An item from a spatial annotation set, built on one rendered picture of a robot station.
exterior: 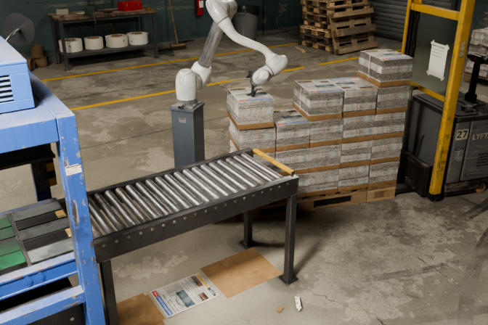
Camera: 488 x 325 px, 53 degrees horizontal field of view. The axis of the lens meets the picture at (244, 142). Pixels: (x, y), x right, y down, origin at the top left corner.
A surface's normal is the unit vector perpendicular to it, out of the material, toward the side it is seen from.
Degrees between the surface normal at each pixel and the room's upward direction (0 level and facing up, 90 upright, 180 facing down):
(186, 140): 90
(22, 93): 90
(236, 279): 0
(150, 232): 90
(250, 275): 0
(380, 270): 0
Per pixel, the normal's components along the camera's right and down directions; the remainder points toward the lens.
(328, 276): 0.00, -0.92
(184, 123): -0.33, 0.37
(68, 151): 0.55, 0.33
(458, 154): 0.28, 0.38
